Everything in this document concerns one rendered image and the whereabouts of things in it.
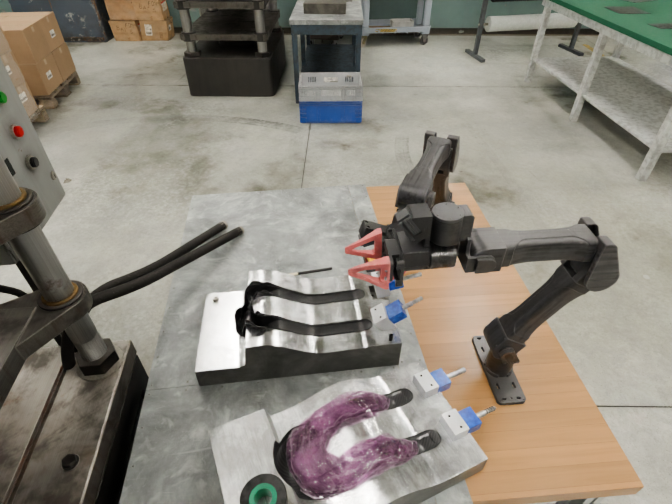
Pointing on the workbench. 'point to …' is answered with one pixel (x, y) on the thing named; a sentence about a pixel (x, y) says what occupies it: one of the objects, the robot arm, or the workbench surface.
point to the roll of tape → (268, 485)
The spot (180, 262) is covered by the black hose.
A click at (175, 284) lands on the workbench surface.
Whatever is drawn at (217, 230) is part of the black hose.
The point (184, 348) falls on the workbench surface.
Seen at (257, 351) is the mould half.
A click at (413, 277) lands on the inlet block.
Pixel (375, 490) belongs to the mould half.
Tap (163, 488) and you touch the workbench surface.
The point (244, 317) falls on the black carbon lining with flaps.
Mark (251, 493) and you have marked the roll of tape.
